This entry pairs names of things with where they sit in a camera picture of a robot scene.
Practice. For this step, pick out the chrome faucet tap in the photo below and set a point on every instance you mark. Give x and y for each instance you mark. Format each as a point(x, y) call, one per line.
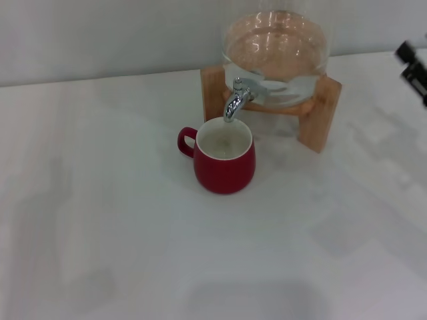
point(235, 101)

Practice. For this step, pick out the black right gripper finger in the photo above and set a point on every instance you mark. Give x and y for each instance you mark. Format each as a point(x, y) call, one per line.
point(405, 50)

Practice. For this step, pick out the wooden dispenser stand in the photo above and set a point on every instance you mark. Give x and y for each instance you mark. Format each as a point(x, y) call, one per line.
point(317, 110)

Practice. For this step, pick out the red ceramic cup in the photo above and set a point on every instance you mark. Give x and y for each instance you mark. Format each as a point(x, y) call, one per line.
point(223, 175)

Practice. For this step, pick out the clear glass water dispenser jar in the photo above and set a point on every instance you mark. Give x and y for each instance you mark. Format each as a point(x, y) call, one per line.
point(277, 43)

